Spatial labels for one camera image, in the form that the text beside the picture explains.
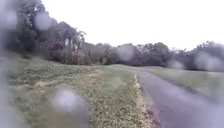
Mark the wood of trees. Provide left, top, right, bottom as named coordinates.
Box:
left=0, top=0, right=224, bottom=73

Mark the grey gravel path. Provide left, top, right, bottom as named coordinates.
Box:
left=134, top=68, right=224, bottom=128

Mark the grass field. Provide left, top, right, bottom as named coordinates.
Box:
left=0, top=54, right=158, bottom=128
left=146, top=65, right=224, bottom=101

